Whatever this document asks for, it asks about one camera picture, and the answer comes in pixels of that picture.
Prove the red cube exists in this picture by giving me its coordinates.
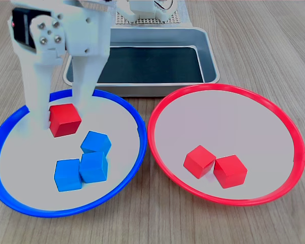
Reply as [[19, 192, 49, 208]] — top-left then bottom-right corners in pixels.
[[213, 155, 248, 189], [183, 145, 217, 179], [49, 103, 82, 138]]

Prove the black tray mat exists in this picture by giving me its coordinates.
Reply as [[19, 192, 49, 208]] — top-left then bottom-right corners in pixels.
[[72, 45, 204, 84]]

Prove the steel tray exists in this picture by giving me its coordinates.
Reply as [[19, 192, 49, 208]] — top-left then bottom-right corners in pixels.
[[63, 27, 221, 97]]

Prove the blue cube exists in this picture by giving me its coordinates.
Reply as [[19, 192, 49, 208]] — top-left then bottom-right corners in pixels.
[[80, 131, 112, 157], [79, 151, 109, 184], [54, 159, 83, 193]]

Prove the blue-rimmed white plate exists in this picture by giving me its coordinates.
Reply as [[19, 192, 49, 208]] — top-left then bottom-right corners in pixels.
[[0, 88, 147, 219]]

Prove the red-rimmed white plate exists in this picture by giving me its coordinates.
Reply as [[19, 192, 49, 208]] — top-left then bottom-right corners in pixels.
[[147, 83, 305, 206]]

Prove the pale perforated base plate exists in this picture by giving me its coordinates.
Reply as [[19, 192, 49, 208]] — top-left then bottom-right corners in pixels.
[[115, 0, 188, 25]]

